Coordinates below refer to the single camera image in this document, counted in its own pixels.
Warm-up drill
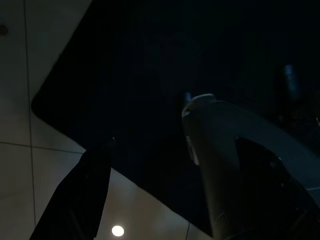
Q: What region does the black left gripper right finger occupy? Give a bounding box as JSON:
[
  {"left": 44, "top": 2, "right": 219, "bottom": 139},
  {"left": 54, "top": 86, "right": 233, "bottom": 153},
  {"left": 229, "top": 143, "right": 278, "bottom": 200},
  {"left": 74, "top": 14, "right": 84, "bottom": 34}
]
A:
[{"left": 234, "top": 136, "right": 320, "bottom": 240}]

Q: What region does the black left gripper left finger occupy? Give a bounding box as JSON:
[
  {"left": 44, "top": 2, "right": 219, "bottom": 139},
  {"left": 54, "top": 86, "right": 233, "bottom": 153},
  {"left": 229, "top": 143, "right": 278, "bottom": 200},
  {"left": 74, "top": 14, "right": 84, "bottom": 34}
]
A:
[{"left": 29, "top": 136, "right": 116, "bottom": 240}]

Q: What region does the grey robot left leg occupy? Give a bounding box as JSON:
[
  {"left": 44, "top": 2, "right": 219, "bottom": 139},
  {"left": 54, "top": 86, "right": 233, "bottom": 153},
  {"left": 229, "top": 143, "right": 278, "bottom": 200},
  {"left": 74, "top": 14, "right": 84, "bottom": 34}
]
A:
[{"left": 181, "top": 93, "right": 320, "bottom": 240}]

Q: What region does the black floor mat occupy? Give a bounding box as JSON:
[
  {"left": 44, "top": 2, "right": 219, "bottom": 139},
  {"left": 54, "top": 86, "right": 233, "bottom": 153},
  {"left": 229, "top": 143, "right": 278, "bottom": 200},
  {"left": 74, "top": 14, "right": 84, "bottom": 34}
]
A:
[{"left": 31, "top": 0, "right": 320, "bottom": 233}]

